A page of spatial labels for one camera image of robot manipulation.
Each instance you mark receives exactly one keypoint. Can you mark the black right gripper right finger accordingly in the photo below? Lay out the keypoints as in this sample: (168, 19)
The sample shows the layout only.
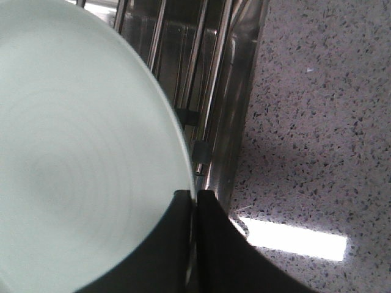
(227, 262)

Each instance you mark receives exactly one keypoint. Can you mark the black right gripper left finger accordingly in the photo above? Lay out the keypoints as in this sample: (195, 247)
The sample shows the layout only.
(160, 263)

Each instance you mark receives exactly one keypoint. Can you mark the light green round plate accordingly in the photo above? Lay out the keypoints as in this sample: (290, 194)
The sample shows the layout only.
(91, 150)

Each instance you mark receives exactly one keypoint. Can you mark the teal sink drying rack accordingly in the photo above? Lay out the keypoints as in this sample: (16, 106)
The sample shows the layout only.
(187, 45)

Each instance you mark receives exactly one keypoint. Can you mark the stainless steel sink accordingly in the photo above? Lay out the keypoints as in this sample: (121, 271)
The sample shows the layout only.
(231, 105)

